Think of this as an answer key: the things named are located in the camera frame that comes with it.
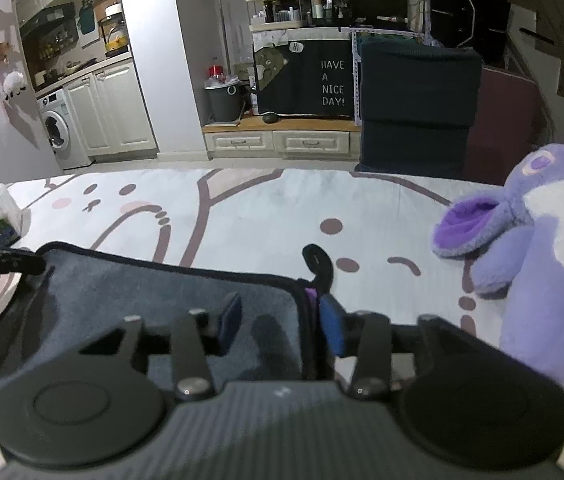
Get white washing machine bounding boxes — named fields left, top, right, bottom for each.
left=36, top=87, right=93, bottom=171

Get purple plush toy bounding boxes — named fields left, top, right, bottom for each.
left=432, top=142, right=564, bottom=416

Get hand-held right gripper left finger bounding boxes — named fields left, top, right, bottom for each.
left=78, top=292, right=243, bottom=401

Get white shelf rack with bottles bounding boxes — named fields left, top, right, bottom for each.
left=245, top=0, right=314, bottom=32

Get dark folded floor chair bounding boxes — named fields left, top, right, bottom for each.
left=354, top=40, right=483, bottom=179

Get cartoon printed bed sheet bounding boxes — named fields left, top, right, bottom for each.
left=0, top=167, right=564, bottom=480

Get white kitchen cabinets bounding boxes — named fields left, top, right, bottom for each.
left=64, top=57, right=159, bottom=158

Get white plush wall toy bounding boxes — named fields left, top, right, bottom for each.
left=3, top=71, right=28, bottom=101

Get black printed curtain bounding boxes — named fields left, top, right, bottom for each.
left=253, top=39, right=354, bottom=120

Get black range hood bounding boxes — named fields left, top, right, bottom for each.
left=18, top=2, right=79, bottom=56

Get white drawer cabinet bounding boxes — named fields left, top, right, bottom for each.
left=202, top=117, right=363, bottom=162

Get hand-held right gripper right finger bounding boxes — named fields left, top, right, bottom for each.
left=318, top=293, right=505, bottom=404

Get teal hanging board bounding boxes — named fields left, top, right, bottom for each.
left=78, top=0, right=96, bottom=36

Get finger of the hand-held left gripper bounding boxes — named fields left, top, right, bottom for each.
left=0, top=238, right=47, bottom=281

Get grey towel with black trim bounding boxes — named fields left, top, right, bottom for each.
left=0, top=241, right=335, bottom=413

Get grey trash bin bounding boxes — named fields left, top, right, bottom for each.
left=205, top=82, right=244, bottom=123

